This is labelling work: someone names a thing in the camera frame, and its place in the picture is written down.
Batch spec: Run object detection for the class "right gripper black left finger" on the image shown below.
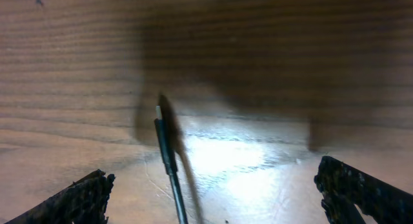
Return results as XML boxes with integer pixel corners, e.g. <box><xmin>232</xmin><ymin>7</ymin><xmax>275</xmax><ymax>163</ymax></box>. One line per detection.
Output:
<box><xmin>6</xmin><ymin>169</ymin><xmax>116</xmax><ymax>224</ymax></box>

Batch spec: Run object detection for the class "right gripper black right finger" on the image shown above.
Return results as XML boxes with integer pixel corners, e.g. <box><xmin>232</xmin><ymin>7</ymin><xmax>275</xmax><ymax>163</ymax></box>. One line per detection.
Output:
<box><xmin>314</xmin><ymin>156</ymin><xmax>412</xmax><ymax>223</ymax></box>

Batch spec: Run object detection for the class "black charger cable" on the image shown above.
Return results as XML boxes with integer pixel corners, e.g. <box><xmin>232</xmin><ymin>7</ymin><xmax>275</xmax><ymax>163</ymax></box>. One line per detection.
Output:
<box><xmin>154</xmin><ymin>105</ymin><xmax>190</xmax><ymax>224</ymax></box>

